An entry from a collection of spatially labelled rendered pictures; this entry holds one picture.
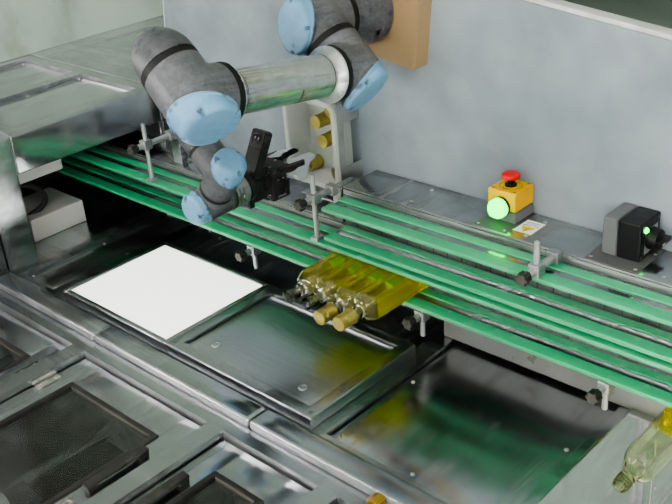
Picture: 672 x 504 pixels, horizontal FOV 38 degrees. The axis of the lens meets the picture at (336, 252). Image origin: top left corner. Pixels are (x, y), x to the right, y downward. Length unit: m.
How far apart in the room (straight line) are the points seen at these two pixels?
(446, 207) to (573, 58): 0.44
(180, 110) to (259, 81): 0.18
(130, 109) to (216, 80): 1.23
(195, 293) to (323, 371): 0.50
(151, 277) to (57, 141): 0.49
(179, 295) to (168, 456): 0.60
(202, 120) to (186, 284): 0.92
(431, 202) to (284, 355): 0.48
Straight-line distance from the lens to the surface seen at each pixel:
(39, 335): 2.54
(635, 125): 1.94
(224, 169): 2.04
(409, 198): 2.21
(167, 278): 2.58
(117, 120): 2.91
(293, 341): 2.24
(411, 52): 2.14
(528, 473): 1.90
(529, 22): 2.01
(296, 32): 2.04
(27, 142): 2.76
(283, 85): 1.84
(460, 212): 2.14
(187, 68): 1.71
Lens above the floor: 2.38
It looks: 39 degrees down
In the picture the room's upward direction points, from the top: 119 degrees counter-clockwise
